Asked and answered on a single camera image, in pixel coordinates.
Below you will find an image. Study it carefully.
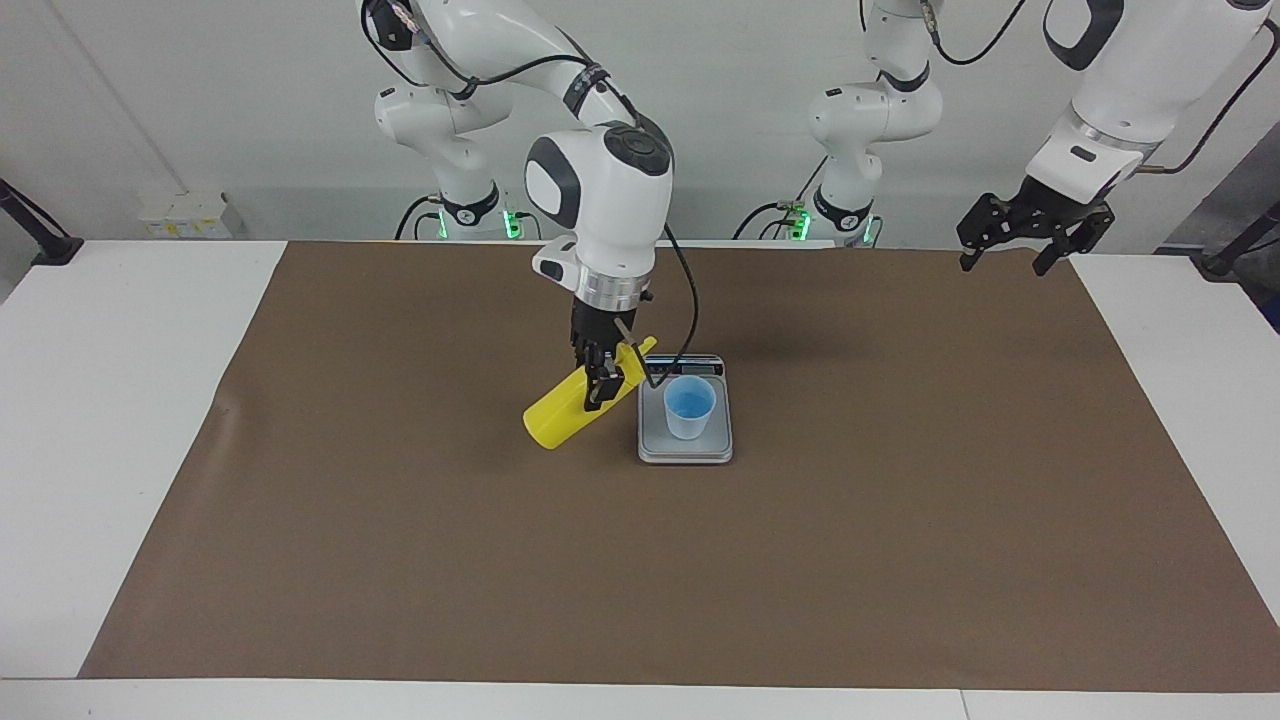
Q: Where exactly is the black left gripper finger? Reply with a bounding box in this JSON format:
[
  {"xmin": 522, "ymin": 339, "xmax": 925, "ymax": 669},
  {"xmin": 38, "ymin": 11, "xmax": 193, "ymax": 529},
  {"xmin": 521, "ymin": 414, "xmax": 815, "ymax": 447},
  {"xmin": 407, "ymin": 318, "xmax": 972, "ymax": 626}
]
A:
[
  {"xmin": 1032, "ymin": 227, "xmax": 1087, "ymax": 278},
  {"xmin": 956, "ymin": 194, "xmax": 1005, "ymax": 274}
]

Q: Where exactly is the yellow squeeze bottle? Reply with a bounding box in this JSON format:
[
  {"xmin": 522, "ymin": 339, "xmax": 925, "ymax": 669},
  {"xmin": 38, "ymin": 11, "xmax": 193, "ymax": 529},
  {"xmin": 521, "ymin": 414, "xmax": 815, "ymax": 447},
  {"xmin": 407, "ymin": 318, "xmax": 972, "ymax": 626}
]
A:
[{"xmin": 522, "ymin": 336, "xmax": 659, "ymax": 452}]

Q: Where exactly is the light blue plastic cup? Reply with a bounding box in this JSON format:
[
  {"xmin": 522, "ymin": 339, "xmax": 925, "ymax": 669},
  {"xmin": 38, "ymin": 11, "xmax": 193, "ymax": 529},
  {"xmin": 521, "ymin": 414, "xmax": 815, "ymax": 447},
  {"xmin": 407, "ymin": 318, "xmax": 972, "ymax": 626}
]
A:
[{"xmin": 663, "ymin": 376, "xmax": 718, "ymax": 442}]

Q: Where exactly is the silver digital kitchen scale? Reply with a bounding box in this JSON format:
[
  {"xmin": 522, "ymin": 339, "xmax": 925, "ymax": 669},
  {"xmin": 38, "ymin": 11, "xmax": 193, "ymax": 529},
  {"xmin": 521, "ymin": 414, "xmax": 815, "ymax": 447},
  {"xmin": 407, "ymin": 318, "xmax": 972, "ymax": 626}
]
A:
[{"xmin": 637, "ymin": 354, "xmax": 734, "ymax": 465}]

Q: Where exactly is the black stand pole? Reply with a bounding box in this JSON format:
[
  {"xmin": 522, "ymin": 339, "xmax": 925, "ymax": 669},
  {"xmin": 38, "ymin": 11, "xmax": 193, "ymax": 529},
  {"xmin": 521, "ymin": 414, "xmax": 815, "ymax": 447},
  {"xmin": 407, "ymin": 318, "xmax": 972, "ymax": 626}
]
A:
[
  {"xmin": 1194, "ymin": 200, "xmax": 1280, "ymax": 280},
  {"xmin": 0, "ymin": 178, "xmax": 84, "ymax": 267}
]

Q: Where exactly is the brown table mat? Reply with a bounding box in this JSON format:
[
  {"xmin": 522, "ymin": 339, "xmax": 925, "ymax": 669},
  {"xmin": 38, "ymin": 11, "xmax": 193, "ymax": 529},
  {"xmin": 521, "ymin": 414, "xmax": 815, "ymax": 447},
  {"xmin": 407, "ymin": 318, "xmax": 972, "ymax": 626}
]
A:
[{"xmin": 78, "ymin": 240, "xmax": 1280, "ymax": 693}]

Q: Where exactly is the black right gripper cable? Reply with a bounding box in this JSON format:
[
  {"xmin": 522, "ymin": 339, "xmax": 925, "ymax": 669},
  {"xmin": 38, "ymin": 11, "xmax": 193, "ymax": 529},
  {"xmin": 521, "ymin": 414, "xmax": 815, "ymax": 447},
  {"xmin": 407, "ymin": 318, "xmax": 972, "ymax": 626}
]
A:
[{"xmin": 361, "ymin": 0, "xmax": 702, "ymax": 392}]

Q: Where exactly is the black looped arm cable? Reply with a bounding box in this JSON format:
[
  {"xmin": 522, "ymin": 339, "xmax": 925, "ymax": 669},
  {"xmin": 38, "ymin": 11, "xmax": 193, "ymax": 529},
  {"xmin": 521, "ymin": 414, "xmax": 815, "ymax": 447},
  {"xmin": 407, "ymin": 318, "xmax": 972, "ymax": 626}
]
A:
[{"xmin": 922, "ymin": 0, "xmax": 1031, "ymax": 67}]

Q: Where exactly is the black cable with metal plug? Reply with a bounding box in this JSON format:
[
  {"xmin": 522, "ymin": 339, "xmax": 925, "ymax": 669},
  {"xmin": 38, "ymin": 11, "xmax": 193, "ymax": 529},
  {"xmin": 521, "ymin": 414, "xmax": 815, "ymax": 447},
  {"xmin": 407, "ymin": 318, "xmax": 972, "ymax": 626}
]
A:
[{"xmin": 1140, "ymin": 18, "xmax": 1280, "ymax": 177}]

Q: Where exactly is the white wall power strip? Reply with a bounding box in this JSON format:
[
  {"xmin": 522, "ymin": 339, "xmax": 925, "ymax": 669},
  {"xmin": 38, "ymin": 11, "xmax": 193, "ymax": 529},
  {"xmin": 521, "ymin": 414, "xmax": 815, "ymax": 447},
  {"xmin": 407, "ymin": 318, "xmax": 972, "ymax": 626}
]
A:
[{"xmin": 138, "ymin": 190, "xmax": 233, "ymax": 240}]

